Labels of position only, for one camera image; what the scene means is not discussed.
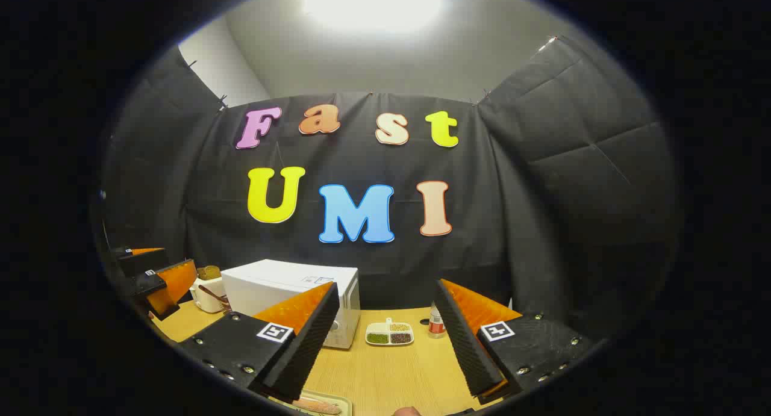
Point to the red label plastic bottle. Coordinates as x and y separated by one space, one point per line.
437 325

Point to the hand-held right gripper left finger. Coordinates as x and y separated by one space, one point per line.
304 344

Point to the sugar-coated round bread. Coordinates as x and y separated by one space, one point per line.
316 407

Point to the divided white dish of beans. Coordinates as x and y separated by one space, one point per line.
390 333

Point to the brown toast slice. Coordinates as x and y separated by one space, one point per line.
209 273

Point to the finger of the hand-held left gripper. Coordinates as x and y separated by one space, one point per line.
141 260
153 283

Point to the white patterned plate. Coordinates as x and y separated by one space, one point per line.
337 402

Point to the brown wooden spoon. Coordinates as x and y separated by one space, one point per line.
212 294

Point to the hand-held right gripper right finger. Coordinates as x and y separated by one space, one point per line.
467 344

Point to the white toaster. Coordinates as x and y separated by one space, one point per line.
208 301

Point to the white microwave oven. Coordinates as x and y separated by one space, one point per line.
265 283

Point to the black backdrop cloth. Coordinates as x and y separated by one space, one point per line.
512 223

